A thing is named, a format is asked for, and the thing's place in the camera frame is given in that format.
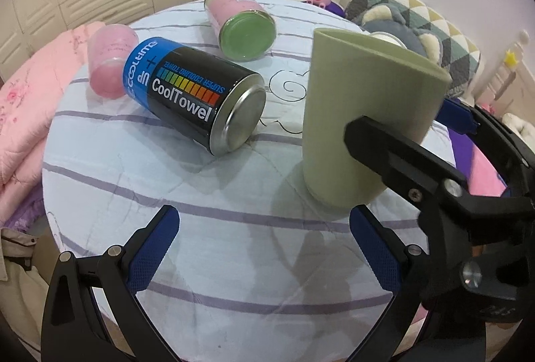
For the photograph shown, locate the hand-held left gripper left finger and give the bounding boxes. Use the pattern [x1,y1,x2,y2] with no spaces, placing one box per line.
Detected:
[40,205,181,362]

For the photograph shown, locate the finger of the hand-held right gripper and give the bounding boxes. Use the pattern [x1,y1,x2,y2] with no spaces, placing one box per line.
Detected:
[344,115,535,306]
[437,97,535,200]

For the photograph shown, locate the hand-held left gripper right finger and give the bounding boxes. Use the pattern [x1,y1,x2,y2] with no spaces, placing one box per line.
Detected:
[349,205,424,362]

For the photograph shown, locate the green cup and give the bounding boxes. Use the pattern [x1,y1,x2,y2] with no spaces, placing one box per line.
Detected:
[301,28,453,208]

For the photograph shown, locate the purple sheet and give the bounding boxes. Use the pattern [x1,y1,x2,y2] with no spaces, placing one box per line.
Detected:
[445,124,508,200]

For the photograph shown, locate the triangle pattern pillow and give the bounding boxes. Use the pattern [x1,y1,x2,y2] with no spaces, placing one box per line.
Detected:
[343,0,482,97]

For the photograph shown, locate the grey and cream plush toy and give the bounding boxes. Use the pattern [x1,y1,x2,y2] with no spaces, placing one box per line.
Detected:
[360,4,436,67]

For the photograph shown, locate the beige cloth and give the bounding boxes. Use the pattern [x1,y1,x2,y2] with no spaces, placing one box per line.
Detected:
[0,225,57,350]

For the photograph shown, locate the black and blue can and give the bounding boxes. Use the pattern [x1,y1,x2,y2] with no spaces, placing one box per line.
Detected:
[122,36,267,156]

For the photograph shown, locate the pink floral blanket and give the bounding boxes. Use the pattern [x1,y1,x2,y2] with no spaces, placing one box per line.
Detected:
[0,21,106,230]

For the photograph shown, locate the pink jar with green lid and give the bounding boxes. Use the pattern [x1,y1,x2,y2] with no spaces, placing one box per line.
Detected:
[203,0,277,62]

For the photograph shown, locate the white bed rail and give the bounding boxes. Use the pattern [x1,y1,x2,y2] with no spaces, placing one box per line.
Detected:
[476,29,535,124]

